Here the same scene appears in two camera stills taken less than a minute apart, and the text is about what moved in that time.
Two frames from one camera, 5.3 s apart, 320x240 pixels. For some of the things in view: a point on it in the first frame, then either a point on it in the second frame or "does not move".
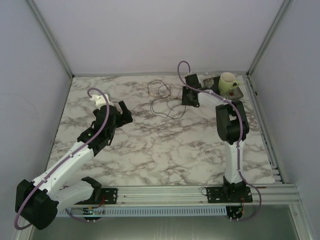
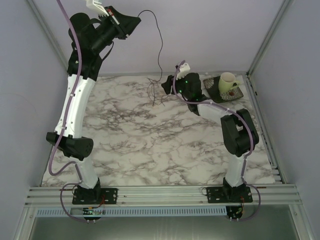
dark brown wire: [164, 97] to [161, 40]
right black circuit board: [234, 211] does not move
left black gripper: [126, 117] to [126, 23]
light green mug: [227, 82] does not move
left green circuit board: [88, 211] does not move
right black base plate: [229, 194] does not move
